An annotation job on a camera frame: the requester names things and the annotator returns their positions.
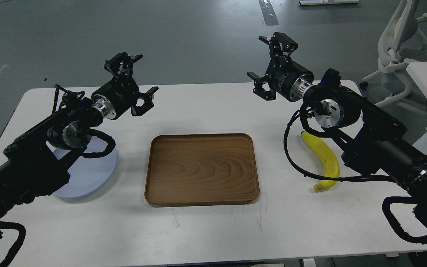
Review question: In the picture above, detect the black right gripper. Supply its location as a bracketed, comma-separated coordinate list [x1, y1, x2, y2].
[247, 32, 314, 102]

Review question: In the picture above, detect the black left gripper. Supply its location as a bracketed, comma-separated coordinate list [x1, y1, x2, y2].
[91, 53, 159, 120]

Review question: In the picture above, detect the light blue plate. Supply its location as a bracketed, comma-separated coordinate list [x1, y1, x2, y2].
[53, 149, 117, 199]

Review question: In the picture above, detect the yellow banana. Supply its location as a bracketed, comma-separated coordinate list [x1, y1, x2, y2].
[301, 131, 340, 192]

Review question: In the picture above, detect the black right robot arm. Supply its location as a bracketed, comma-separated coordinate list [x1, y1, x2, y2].
[247, 32, 427, 267]

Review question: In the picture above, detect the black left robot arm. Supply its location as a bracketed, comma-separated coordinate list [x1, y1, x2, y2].
[0, 52, 159, 267]

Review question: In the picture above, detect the brown wooden tray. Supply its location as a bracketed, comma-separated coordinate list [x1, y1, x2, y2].
[144, 133, 260, 207]

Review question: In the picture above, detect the white office chair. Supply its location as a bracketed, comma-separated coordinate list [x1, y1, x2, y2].
[359, 0, 427, 108]

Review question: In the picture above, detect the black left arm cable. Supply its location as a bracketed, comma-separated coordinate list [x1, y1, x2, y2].
[78, 128, 116, 159]

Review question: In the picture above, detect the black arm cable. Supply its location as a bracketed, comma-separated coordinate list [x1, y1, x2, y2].
[78, 128, 116, 159]
[283, 109, 395, 183]

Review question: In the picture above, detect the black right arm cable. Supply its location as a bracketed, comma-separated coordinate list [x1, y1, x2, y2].
[283, 109, 395, 183]

